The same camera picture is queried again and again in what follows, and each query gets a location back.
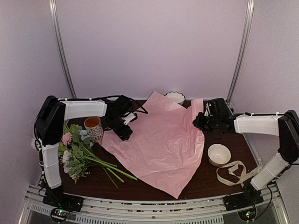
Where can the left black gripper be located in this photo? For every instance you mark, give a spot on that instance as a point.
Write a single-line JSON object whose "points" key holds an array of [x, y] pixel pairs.
{"points": [[124, 134]]}

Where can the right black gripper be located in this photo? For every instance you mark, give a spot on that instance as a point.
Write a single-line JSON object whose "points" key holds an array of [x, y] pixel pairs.
{"points": [[198, 122]]}

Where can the purple pink wrapping paper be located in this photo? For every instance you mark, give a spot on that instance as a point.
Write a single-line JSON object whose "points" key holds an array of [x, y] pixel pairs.
{"points": [[165, 149]]}

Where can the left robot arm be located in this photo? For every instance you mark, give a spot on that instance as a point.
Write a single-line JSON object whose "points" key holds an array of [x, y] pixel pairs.
{"points": [[49, 126]]}

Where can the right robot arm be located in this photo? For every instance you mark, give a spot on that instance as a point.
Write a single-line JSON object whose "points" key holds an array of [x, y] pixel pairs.
{"points": [[273, 136]]}

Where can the patterned mug yellow inside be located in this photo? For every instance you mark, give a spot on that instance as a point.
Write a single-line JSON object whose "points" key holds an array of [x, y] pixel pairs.
{"points": [[94, 129]]}

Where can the plain white bowl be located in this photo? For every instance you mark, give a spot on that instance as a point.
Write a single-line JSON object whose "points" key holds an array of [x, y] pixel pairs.
{"points": [[218, 155]]}

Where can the scalloped white bowl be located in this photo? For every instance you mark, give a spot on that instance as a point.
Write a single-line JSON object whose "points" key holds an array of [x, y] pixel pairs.
{"points": [[177, 97]]}

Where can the white flower bunch green leaves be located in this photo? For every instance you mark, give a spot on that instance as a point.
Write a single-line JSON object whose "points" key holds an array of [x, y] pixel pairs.
{"points": [[78, 156]]}

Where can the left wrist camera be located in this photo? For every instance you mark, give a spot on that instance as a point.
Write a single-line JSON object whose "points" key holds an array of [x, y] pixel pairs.
{"points": [[129, 117]]}

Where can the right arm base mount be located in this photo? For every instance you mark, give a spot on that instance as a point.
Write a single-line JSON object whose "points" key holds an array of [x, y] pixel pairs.
{"points": [[243, 205]]}

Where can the front aluminium rail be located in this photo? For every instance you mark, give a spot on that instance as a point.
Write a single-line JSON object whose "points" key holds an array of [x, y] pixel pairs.
{"points": [[209, 210]]}

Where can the right aluminium frame post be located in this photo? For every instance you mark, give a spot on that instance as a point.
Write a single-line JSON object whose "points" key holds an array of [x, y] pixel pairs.
{"points": [[244, 42]]}

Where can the aluminium frame post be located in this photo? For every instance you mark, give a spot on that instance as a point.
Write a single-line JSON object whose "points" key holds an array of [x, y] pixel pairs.
{"points": [[61, 51], [244, 42]]}

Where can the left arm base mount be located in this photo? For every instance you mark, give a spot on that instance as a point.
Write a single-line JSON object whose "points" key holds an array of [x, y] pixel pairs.
{"points": [[62, 210]]}

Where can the left aluminium frame post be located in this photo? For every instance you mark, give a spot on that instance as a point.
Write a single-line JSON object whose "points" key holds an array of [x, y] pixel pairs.
{"points": [[61, 51]]}

